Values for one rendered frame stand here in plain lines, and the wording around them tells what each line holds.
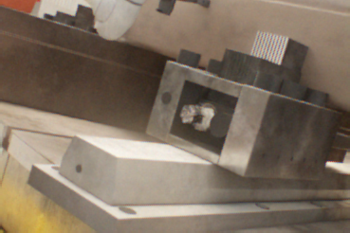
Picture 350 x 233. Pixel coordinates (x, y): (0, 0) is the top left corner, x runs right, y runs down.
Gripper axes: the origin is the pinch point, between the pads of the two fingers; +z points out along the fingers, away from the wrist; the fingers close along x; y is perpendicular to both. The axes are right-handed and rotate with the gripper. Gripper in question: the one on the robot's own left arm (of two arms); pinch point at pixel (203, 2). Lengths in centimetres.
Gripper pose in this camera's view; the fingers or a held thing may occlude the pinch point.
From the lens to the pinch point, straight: 195.8
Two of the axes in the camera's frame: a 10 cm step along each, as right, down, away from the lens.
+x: -6.2, -2.5, 7.5
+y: 2.9, -9.5, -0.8
